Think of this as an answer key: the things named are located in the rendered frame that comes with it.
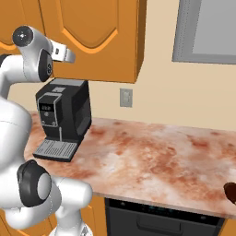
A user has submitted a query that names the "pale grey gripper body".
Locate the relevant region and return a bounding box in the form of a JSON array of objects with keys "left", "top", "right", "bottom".
[{"left": 63, "top": 45, "right": 77, "bottom": 65}]

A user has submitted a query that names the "orange base cabinet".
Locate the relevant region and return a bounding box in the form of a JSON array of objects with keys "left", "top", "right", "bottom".
[
  {"left": 0, "top": 195, "right": 108, "bottom": 236},
  {"left": 218, "top": 217, "right": 236, "bottom": 236}
]

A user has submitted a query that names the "black coffee machine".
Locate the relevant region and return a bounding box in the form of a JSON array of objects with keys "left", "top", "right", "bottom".
[{"left": 32, "top": 77, "right": 93, "bottom": 163}]

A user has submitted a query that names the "grey framed window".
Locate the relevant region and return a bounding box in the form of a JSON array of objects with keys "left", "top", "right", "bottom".
[{"left": 171, "top": 0, "right": 236, "bottom": 65}]

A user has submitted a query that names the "black dishwasher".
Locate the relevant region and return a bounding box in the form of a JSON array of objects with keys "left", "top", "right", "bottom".
[{"left": 104, "top": 197, "right": 226, "bottom": 236}]

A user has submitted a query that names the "dark brown round object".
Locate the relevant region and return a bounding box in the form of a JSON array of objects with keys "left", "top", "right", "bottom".
[{"left": 222, "top": 182, "right": 236, "bottom": 205}]

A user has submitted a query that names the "orange wall cabinet door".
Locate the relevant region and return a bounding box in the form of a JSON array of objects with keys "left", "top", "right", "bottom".
[
  {"left": 0, "top": 0, "right": 47, "bottom": 55},
  {"left": 38, "top": 0, "right": 140, "bottom": 84}
]

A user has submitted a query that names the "grey wall outlet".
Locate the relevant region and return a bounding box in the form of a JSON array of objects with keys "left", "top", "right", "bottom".
[{"left": 119, "top": 88, "right": 134, "bottom": 109}]

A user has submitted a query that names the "orange wall cabinet body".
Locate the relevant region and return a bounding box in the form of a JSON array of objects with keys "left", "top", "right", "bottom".
[{"left": 134, "top": 0, "right": 148, "bottom": 84}]

